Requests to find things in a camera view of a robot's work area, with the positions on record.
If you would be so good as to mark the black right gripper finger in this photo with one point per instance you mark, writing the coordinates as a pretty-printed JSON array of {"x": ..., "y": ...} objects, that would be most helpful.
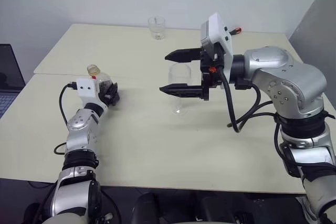
[
  {"x": 183, "y": 90},
  {"x": 183, "y": 55}
]

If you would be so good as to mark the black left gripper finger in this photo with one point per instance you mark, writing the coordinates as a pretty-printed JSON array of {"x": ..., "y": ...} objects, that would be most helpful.
[{"x": 116, "y": 93}]

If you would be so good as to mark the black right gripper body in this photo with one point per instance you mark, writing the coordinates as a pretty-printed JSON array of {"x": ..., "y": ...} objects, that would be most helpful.
[{"x": 211, "y": 77}]

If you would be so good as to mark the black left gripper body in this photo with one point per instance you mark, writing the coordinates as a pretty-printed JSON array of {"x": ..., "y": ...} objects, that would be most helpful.
[{"x": 109, "y": 99}]

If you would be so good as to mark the clear plastic drink bottle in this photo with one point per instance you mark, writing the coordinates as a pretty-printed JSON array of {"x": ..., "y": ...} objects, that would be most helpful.
[{"x": 103, "y": 80}]

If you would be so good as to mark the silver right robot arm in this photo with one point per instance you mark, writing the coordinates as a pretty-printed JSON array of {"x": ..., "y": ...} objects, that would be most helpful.
[{"x": 283, "y": 77}]

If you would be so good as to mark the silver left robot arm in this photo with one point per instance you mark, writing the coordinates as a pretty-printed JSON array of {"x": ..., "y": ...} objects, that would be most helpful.
[{"x": 78, "y": 134}]

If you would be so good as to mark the clear wine glass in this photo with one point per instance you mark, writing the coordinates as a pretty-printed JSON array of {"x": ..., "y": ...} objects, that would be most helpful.
[{"x": 179, "y": 73}]

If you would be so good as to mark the clear plastic cup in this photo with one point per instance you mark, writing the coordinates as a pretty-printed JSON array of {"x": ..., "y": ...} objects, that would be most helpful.
[{"x": 156, "y": 28}]

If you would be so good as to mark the dark laptop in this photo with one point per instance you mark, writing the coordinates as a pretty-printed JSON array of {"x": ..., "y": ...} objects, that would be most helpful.
[{"x": 8, "y": 77}]

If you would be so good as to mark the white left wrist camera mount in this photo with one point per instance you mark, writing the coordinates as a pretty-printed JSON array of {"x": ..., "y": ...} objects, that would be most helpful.
[{"x": 86, "y": 87}]

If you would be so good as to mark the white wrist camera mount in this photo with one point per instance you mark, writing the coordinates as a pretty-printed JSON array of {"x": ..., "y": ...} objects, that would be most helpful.
[
  {"x": 218, "y": 30},
  {"x": 86, "y": 87}
]

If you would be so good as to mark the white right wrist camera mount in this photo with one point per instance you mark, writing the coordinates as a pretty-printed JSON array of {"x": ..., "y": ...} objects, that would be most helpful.
[{"x": 218, "y": 30}]

